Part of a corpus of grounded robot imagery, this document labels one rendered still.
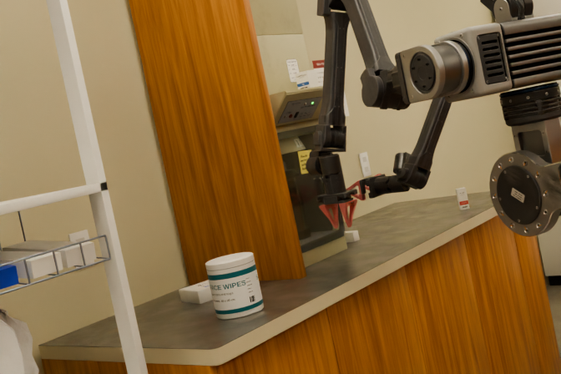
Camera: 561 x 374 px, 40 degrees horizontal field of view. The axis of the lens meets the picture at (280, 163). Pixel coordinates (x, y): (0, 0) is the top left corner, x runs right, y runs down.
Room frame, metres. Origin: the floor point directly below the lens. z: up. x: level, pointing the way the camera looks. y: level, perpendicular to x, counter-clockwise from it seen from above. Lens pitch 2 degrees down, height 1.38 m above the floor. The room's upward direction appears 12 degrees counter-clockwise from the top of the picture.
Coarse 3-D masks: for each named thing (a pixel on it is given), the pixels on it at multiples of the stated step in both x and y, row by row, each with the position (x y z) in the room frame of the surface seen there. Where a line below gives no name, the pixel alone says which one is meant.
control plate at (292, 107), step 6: (288, 102) 2.39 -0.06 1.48; (294, 102) 2.41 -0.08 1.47; (300, 102) 2.44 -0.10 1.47; (306, 102) 2.48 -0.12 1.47; (318, 102) 2.54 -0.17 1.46; (288, 108) 2.41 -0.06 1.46; (294, 108) 2.44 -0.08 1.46; (300, 108) 2.47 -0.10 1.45; (306, 108) 2.50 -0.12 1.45; (312, 108) 2.53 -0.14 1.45; (282, 114) 2.41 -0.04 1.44; (288, 114) 2.44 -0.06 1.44; (294, 114) 2.47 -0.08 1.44; (300, 114) 2.50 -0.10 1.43; (306, 114) 2.53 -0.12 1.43; (312, 114) 2.56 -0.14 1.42; (282, 120) 2.43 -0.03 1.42; (288, 120) 2.46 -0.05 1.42; (294, 120) 2.49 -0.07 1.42
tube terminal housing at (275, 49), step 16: (272, 48) 2.52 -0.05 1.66; (288, 48) 2.59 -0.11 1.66; (304, 48) 2.66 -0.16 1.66; (272, 64) 2.51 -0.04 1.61; (304, 64) 2.64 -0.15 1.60; (272, 80) 2.49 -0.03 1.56; (288, 80) 2.56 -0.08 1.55; (288, 128) 2.52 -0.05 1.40; (336, 240) 2.63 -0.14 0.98; (304, 256) 2.47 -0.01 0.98; (320, 256) 2.54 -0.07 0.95
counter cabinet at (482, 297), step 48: (480, 240) 2.88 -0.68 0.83; (528, 240) 3.24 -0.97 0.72; (384, 288) 2.32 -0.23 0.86; (432, 288) 2.54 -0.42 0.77; (480, 288) 2.82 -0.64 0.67; (528, 288) 3.16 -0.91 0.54; (288, 336) 1.94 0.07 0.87; (336, 336) 2.09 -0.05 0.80; (384, 336) 2.27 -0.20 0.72; (432, 336) 2.49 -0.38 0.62; (480, 336) 2.75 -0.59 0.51; (528, 336) 3.08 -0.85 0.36
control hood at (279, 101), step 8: (304, 88) 2.43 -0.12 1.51; (312, 88) 2.46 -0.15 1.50; (320, 88) 2.49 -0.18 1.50; (272, 96) 2.38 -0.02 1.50; (280, 96) 2.36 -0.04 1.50; (288, 96) 2.37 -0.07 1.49; (296, 96) 2.41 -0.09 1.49; (304, 96) 2.44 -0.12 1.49; (312, 96) 2.48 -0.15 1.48; (320, 96) 2.52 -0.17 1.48; (272, 104) 2.38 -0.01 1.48; (280, 104) 2.37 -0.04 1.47; (320, 104) 2.56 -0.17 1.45; (280, 112) 2.39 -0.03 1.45; (296, 120) 2.51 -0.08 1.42; (304, 120) 2.55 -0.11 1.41
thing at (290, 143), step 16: (304, 128) 2.56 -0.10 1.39; (288, 144) 2.48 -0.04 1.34; (304, 144) 2.55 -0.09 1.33; (288, 160) 2.47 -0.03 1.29; (288, 176) 2.46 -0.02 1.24; (304, 176) 2.52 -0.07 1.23; (320, 176) 2.59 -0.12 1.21; (304, 192) 2.51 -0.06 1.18; (320, 192) 2.57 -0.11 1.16; (304, 208) 2.49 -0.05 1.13; (304, 224) 2.48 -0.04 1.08; (320, 224) 2.55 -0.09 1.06; (304, 240) 2.47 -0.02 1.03; (320, 240) 2.53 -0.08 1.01
